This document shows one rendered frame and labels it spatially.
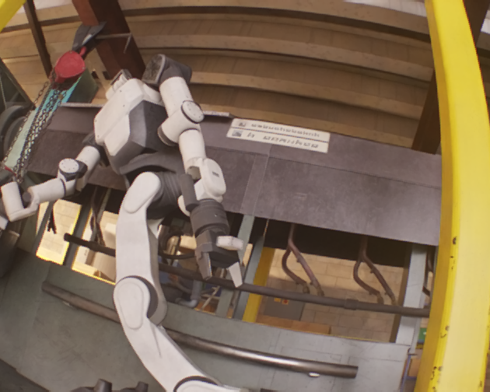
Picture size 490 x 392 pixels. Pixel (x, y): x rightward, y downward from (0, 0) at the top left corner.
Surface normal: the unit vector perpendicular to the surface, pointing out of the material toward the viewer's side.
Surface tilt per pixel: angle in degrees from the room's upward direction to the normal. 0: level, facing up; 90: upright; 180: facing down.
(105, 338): 90
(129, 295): 90
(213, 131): 78
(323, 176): 90
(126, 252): 90
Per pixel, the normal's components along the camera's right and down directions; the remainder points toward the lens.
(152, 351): 0.01, -0.04
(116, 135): -0.62, -0.15
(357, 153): -0.10, -0.63
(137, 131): 0.10, -0.37
